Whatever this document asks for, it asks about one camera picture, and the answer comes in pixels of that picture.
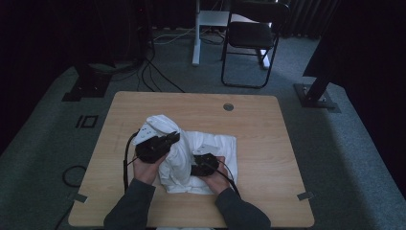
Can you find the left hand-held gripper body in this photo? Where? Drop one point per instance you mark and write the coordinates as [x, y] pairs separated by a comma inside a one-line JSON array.
[[151, 150]]

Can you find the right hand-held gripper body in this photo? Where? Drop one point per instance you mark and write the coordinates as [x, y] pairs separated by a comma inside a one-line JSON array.
[[204, 164]]

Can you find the white skirt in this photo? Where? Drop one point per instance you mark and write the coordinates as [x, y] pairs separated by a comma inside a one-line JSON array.
[[182, 166]]

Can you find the person's right hand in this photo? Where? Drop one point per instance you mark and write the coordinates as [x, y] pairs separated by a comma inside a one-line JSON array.
[[218, 182]]

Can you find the person's left hand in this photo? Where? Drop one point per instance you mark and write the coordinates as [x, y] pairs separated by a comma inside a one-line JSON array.
[[146, 172]]

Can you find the grey table grommet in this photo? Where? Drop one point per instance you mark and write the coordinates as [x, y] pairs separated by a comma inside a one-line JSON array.
[[228, 107]]

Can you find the black stand with flat base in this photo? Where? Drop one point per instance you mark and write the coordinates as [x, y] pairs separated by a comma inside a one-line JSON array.
[[87, 86]]

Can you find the black folding chair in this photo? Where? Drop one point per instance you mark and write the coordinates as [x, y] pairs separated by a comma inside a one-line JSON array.
[[250, 35]]

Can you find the black slanted stand with base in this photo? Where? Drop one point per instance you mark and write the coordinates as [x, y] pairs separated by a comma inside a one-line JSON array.
[[314, 96]]

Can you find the dark curtain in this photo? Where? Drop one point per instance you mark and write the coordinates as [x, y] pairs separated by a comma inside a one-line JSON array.
[[306, 16]]

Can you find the white desk frame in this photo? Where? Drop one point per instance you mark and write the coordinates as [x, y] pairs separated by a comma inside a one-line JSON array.
[[197, 38]]

